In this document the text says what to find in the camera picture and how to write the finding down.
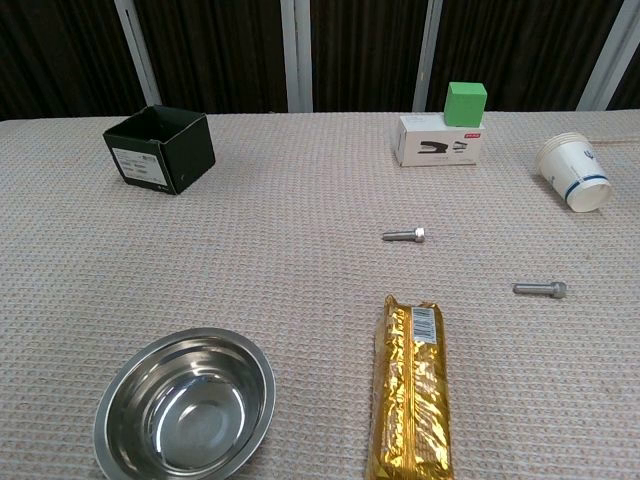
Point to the metal screw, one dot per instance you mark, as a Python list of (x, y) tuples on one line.
[(400, 235), (535, 288)]

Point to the beige woven tablecloth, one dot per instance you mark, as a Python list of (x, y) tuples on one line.
[(300, 250)]

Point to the white stapler box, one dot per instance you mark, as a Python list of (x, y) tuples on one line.
[(440, 150)]

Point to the black open cardboard box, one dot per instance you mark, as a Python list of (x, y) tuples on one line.
[(190, 155)]

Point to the gold foil snack packet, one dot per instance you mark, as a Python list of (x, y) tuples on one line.
[(410, 390)]

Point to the green cube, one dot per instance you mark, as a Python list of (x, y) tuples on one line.
[(465, 105)]

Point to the stainless steel bowl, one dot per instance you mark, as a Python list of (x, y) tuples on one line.
[(185, 400)]

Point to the black curtain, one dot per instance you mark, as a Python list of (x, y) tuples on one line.
[(225, 50)]

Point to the white paper cup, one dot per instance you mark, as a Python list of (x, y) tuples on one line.
[(547, 161), (543, 158), (538, 156), (575, 170)]

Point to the white metal frame post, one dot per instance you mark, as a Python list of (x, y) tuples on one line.
[(607, 55), (299, 50), (137, 55), (428, 50)]

